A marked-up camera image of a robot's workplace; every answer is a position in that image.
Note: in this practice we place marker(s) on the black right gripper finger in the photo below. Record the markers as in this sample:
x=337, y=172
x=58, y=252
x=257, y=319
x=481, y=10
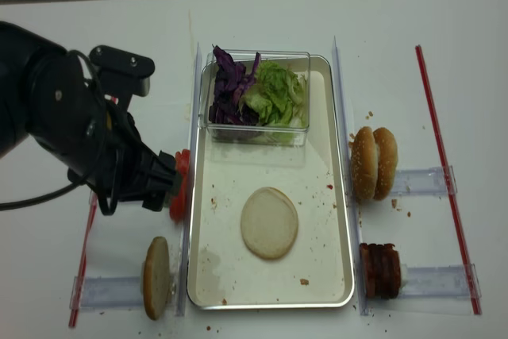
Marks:
x=155, y=195

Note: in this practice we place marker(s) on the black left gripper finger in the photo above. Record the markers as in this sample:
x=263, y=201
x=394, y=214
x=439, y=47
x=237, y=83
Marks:
x=166, y=166

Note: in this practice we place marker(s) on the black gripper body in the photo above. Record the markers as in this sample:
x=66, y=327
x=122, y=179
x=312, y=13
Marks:
x=105, y=152

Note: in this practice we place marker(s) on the red tomato slice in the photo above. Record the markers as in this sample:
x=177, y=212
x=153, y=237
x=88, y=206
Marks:
x=177, y=209
x=182, y=161

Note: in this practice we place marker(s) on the bun half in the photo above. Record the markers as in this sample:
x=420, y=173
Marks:
x=156, y=278
x=269, y=223

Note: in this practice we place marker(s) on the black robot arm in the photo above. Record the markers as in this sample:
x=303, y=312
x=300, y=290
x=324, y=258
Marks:
x=75, y=106

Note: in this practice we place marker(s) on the green lettuce leaves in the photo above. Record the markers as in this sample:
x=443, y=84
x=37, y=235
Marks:
x=279, y=96

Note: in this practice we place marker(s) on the left red strip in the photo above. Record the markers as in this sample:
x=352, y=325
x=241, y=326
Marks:
x=81, y=267

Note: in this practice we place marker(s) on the red strip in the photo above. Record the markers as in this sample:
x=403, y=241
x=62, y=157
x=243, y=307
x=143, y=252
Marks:
x=81, y=267
x=461, y=239

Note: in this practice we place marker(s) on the left long clear divider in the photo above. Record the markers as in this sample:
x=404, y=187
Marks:
x=180, y=307

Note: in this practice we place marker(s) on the long clear divider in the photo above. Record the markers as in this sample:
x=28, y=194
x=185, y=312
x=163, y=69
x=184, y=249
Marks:
x=180, y=307
x=346, y=126

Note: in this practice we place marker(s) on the clear plastic salad box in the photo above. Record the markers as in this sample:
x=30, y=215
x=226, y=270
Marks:
x=298, y=62

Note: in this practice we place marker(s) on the left lower clear holder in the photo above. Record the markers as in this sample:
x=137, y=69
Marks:
x=106, y=293

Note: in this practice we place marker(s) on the clear holder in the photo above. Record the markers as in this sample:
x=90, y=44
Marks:
x=438, y=181
x=448, y=282
x=106, y=293

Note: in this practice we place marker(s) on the purple cabbage leaves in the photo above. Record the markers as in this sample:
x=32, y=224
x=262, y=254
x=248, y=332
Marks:
x=231, y=83

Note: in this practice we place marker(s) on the white metal tray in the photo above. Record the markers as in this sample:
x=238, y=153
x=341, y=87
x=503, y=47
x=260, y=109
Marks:
x=223, y=274

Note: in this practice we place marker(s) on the sesame bun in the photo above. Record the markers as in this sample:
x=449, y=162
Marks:
x=364, y=164
x=388, y=161

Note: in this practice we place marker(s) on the right long clear divider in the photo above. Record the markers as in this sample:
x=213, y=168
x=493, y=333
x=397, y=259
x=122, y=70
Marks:
x=346, y=126

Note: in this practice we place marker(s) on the right upper clear holder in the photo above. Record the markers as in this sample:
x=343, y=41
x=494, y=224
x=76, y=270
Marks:
x=438, y=181

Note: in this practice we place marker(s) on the right lower clear holder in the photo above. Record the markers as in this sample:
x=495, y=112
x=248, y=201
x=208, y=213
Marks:
x=448, y=282

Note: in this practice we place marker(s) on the right red strip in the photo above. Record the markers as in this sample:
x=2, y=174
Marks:
x=461, y=239

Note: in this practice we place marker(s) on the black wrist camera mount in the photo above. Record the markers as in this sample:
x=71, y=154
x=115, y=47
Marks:
x=122, y=74

